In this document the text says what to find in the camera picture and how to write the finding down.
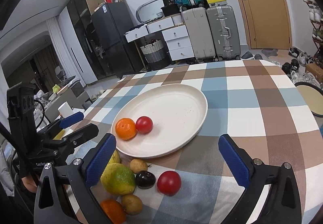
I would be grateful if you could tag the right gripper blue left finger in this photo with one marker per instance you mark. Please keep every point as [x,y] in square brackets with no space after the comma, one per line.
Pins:
[97,159]

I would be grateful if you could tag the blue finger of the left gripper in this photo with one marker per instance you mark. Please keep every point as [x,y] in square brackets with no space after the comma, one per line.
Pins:
[78,137]
[71,120]

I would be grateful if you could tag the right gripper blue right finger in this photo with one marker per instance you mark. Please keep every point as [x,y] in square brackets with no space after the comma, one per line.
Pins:
[237,159]

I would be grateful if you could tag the yellow-green guava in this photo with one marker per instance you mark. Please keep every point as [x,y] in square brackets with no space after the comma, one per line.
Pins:
[115,158]

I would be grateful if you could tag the orange tangerine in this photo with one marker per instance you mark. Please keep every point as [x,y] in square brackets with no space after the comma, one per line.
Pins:
[114,211]
[125,129]

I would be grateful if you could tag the large green-yellow citrus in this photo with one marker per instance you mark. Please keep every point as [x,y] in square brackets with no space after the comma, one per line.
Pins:
[117,179]

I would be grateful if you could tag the brown round longan fruit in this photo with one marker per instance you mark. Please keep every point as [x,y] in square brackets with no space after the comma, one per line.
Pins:
[137,165]

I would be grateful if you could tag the red tomato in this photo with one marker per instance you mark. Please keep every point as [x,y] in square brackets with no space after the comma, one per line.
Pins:
[169,183]
[144,124]

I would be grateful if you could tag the dark plum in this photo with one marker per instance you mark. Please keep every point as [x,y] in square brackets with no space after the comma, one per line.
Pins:
[145,180]

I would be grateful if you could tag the person's left hand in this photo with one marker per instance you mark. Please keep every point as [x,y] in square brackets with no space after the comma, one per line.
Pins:
[29,184]

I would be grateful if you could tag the checkered tablecloth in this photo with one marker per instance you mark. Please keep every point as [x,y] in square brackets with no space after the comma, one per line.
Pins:
[252,101]

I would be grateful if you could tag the cream oval plate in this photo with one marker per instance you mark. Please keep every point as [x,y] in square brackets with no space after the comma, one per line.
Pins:
[178,112]

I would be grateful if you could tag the woven laundry basket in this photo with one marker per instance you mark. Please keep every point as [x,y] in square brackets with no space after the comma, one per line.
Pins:
[155,55]

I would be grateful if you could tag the black refrigerator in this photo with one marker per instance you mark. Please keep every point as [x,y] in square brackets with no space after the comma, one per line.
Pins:
[111,21]

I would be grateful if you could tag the dark glass cabinet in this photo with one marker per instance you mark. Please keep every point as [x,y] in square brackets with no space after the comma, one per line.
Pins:
[80,12]

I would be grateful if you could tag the white drawer desk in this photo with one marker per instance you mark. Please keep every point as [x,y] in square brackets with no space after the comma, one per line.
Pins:
[171,31]

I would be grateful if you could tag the silver grey suitcase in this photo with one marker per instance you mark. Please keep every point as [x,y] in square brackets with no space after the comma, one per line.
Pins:
[224,32]

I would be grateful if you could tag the beige suitcase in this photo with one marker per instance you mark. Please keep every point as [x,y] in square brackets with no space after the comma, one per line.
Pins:
[199,32]

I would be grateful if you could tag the wooden door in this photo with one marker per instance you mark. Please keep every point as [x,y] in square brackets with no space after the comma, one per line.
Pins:
[267,23]

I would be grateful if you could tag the yellow shoe box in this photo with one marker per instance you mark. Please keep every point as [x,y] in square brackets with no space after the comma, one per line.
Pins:
[216,3]

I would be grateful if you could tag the wooden shoe rack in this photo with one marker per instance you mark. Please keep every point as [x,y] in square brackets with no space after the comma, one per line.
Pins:
[315,17]

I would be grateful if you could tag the oval mirror frame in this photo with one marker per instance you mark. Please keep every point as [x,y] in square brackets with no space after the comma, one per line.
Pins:
[149,11]

